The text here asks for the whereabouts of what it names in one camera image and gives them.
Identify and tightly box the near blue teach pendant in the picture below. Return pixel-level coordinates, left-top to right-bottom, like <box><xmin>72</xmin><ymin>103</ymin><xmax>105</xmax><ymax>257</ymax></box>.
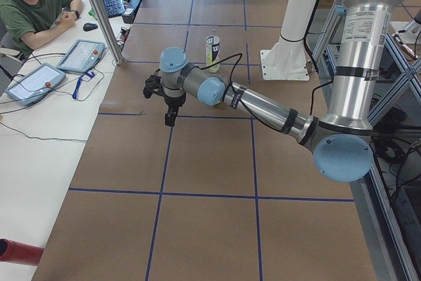
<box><xmin>5</xmin><ymin>63</ymin><xmax>66</xmax><ymax>106</ymax></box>

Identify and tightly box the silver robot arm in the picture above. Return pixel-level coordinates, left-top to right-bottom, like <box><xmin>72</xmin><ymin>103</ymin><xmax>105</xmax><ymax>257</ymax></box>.
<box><xmin>143</xmin><ymin>0</ymin><xmax>403</xmax><ymax>182</ymax></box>

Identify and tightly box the far blue teach pendant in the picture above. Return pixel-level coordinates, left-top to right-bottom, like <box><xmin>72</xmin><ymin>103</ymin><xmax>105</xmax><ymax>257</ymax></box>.
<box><xmin>57</xmin><ymin>39</ymin><xmax>105</xmax><ymax>74</ymax></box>

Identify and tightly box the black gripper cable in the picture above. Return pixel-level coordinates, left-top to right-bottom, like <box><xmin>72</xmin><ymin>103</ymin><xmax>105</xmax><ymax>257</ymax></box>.
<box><xmin>198</xmin><ymin>53</ymin><xmax>336</xmax><ymax>130</ymax></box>

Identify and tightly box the black computer mouse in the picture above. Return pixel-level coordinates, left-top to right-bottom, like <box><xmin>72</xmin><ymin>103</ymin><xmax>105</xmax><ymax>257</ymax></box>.
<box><xmin>83</xmin><ymin>22</ymin><xmax>98</xmax><ymax>32</ymax></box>

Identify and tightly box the clear tennis ball can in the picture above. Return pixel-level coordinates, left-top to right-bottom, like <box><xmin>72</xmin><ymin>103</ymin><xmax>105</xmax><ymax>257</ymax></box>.
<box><xmin>205</xmin><ymin>35</ymin><xmax>220</xmax><ymax>73</ymax></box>

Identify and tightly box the white camera stand pillar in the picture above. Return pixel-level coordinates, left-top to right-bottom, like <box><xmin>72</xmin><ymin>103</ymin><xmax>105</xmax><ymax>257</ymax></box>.
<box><xmin>260</xmin><ymin>0</ymin><xmax>317</xmax><ymax>81</ymax></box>

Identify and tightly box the blue teach pendant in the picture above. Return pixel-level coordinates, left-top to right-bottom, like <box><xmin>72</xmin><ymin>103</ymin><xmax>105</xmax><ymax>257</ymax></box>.
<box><xmin>5</xmin><ymin>63</ymin><xmax>66</xmax><ymax>106</ymax></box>
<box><xmin>57</xmin><ymin>39</ymin><xmax>105</xmax><ymax>74</ymax></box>

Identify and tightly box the black keyboard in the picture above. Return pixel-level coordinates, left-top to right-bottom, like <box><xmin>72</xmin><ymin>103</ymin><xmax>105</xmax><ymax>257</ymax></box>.
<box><xmin>102</xmin><ymin>0</ymin><xmax>125</xmax><ymax>18</ymax></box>

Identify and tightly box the red fire extinguisher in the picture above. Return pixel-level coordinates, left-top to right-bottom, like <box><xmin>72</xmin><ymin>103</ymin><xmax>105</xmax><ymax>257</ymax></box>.
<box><xmin>1</xmin><ymin>239</ymin><xmax>44</xmax><ymax>266</ymax></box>

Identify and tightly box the person in green shirt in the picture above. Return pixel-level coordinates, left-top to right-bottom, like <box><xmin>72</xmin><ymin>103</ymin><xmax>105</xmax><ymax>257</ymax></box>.
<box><xmin>1</xmin><ymin>0</ymin><xmax>83</xmax><ymax>59</ymax></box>

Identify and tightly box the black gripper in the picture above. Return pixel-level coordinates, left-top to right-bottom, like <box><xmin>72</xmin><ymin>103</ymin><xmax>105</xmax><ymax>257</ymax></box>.
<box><xmin>164</xmin><ymin>93</ymin><xmax>186</xmax><ymax>126</ymax></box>

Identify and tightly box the blue lanyard badge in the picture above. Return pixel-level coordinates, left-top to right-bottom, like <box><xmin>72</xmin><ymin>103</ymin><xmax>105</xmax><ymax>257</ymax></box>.
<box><xmin>72</xmin><ymin>70</ymin><xmax>95</xmax><ymax>100</ymax></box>

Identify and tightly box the aluminium frame post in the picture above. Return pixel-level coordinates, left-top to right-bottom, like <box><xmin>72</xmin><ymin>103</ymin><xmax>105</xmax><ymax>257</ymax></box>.
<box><xmin>89</xmin><ymin>0</ymin><xmax>124</xmax><ymax>65</ymax></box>

